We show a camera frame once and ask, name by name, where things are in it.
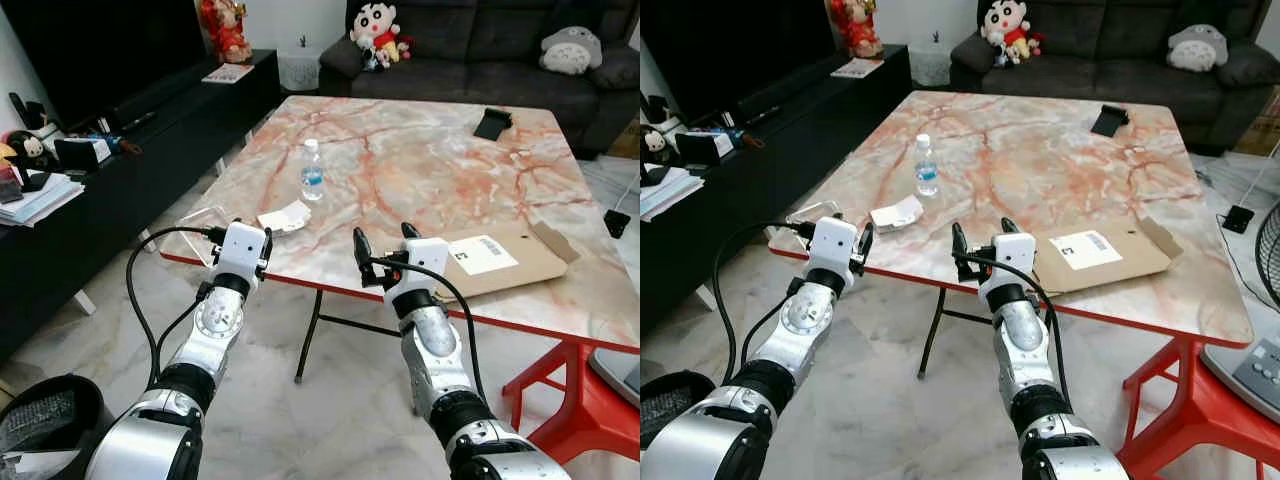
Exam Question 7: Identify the black metal table legs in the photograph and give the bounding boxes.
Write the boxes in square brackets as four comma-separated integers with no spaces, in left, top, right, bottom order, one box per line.
[294,288,421,416]
[917,286,993,380]

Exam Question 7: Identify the cartoon boy plush doll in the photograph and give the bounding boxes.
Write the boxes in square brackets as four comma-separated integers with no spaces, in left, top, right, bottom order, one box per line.
[350,0,414,73]
[980,0,1046,68]

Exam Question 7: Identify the black flat television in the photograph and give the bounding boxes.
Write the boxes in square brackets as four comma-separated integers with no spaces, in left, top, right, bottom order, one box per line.
[0,0,211,131]
[640,0,839,121]

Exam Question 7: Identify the clear plastic water bottle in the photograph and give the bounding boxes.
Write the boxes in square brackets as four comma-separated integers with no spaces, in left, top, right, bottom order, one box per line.
[915,133,940,197]
[301,138,326,202]

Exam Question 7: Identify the black left wrist camera cable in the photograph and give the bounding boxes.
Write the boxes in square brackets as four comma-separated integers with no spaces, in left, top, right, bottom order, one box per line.
[124,226,227,393]
[712,220,814,387]

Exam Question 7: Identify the round Mickey plush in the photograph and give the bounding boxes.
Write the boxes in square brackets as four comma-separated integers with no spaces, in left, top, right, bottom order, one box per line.
[0,130,53,173]
[640,128,673,166]

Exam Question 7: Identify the white holder with black remotes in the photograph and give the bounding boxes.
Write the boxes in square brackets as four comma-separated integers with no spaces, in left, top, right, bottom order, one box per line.
[645,95,681,131]
[8,92,56,136]

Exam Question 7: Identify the marble pattern red-edged table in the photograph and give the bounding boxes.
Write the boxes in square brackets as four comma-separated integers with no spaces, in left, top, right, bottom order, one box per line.
[768,90,1256,349]
[160,95,641,353]

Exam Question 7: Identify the white paper stack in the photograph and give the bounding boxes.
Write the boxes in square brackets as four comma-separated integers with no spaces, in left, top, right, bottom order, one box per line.
[640,165,706,221]
[0,170,87,228]

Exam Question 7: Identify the dark grey sofa cushion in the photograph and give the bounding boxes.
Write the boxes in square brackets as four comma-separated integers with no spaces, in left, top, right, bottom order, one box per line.
[1218,40,1280,89]
[590,45,641,91]

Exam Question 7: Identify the black TV console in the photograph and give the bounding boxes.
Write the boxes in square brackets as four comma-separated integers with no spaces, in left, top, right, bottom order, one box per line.
[0,50,283,363]
[640,45,913,336]

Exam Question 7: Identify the black round rubbish bin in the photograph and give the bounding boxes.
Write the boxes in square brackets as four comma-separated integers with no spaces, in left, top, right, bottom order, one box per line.
[0,374,117,480]
[640,370,717,451]

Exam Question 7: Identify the white paper trash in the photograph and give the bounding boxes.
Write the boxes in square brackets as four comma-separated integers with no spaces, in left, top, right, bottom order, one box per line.
[257,200,313,236]
[869,195,925,233]

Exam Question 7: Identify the grey Totoro plush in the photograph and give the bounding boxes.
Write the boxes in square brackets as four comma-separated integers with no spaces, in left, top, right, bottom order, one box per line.
[1166,23,1231,73]
[538,25,604,76]

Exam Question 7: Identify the dark grey sofa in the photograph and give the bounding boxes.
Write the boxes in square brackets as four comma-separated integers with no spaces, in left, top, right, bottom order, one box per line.
[948,0,1280,156]
[320,0,641,156]

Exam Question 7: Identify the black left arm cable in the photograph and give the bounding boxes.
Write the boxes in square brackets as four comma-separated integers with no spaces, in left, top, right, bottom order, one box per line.
[738,298,793,367]
[150,298,206,391]

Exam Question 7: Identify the clear plastic container trash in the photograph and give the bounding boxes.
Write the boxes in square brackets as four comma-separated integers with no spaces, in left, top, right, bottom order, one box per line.
[172,205,239,251]
[785,200,843,241]

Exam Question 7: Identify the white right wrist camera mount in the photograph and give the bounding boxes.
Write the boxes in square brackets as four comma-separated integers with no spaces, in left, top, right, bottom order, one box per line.
[384,237,451,307]
[980,232,1037,299]

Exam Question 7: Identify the grey standing fan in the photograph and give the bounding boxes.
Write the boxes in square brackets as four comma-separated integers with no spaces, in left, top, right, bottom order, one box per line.
[1200,200,1280,413]
[588,345,641,401]

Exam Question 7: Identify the flat brown cardboard box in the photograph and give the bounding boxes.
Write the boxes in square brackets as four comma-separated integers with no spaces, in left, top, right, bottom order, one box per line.
[1030,215,1183,294]
[440,220,581,301]

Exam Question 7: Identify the white mesh basket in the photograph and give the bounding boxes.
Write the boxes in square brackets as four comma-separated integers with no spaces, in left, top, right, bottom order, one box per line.
[908,30,953,88]
[277,35,323,93]

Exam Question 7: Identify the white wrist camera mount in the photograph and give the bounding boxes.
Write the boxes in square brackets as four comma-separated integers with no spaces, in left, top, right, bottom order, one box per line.
[384,237,451,307]
[980,232,1037,299]
[806,215,863,276]
[213,221,272,283]

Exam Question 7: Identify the grey speckled trash bag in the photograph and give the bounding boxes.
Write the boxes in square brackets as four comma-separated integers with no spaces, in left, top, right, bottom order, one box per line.
[0,390,77,451]
[640,388,692,448]

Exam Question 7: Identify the black white box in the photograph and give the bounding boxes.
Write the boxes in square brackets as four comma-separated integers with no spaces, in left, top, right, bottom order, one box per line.
[683,130,736,166]
[53,135,113,173]

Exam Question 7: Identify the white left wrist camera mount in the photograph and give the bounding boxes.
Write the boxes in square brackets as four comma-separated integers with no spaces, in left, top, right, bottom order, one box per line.
[213,221,272,283]
[806,215,863,276]

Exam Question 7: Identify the red festive figurine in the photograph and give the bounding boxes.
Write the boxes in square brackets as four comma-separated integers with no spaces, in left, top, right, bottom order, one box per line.
[828,0,883,59]
[198,0,253,64]

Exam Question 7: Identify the white trash piece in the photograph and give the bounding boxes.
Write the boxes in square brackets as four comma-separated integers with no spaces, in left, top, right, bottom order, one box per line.
[0,450,56,480]

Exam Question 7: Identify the red plastic stool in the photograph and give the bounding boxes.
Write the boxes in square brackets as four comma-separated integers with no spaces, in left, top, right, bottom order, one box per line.
[1120,335,1280,480]
[500,340,641,466]

